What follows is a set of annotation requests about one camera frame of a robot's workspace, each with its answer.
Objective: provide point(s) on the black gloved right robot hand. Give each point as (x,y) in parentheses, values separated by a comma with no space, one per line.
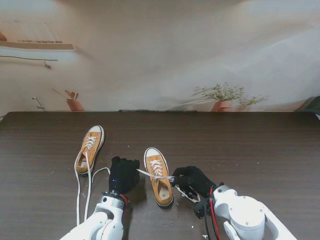
(197,180)

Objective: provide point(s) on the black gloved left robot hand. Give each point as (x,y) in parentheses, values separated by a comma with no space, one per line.
(123,175)

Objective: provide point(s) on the white shoelace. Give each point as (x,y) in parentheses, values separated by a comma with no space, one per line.
(145,172)

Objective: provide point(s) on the orange sneaker with loose laces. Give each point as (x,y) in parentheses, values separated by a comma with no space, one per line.
(90,141)

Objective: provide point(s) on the green plant in terracotta pot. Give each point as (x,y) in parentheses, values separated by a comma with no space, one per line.
(222,105)

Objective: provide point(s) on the terracotta pot with wooden utensils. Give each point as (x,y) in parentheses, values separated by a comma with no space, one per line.
(75,105)

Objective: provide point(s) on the metal tap fixture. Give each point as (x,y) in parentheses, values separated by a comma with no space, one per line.
(41,107)

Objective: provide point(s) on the metal wall rail with hook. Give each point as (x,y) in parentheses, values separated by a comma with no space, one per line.
(25,58)

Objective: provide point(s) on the wooden wall shelf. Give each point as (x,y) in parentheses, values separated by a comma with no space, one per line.
(37,46)

